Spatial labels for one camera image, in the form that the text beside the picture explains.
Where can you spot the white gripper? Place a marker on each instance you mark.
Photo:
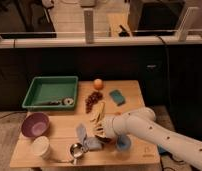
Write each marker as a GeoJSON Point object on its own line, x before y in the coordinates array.
{"type": "Point", "coordinates": [109, 128]}

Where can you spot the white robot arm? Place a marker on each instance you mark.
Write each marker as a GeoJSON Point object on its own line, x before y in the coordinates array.
{"type": "Point", "coordinates": [141, 123]}

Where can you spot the purple bowl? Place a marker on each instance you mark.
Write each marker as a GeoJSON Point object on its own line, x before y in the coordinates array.
{"type": "Point", "coordinates": [35, 125]}

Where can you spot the yellow banana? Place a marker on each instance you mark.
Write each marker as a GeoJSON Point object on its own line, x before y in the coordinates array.
{"type": "Point", "coordinates": [98, 113]}

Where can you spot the teal sponge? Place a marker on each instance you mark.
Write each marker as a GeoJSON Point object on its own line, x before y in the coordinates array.
{"type": "Point", "coordinates": [117, 97]}

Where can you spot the bunch of dark grapes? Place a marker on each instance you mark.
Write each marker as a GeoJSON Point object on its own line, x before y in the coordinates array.
{"type": "Point", "coordinates": [93, 99]}

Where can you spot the orange fruit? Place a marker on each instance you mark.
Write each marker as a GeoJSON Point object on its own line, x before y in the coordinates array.
{"type": "Point", "coordinates": [98, 84]}

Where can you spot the metal measuring cup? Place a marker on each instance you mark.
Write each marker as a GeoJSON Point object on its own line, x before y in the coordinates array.
{"type": "Point", "coordinates": [77, 152]}

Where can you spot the wooden table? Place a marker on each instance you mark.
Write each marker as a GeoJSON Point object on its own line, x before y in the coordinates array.
{"type": "Point", "coordinates": [62, 133]}

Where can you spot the tool in green tray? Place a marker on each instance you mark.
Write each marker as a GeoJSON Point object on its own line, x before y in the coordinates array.
{"type": "Point", "coordinates": [65, 101]}

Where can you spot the green plastic tray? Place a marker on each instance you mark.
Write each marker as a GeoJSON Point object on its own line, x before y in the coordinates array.
{"type": "Point", "coordinates": [51, 88]}

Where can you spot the white cup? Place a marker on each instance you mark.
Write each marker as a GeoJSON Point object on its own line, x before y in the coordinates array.
{"type": "Point", "coordinates": [41, 147]}

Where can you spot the white frame rail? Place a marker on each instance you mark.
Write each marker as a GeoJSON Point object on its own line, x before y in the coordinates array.
{"type": "Point", "coordinates": [89, 39]}

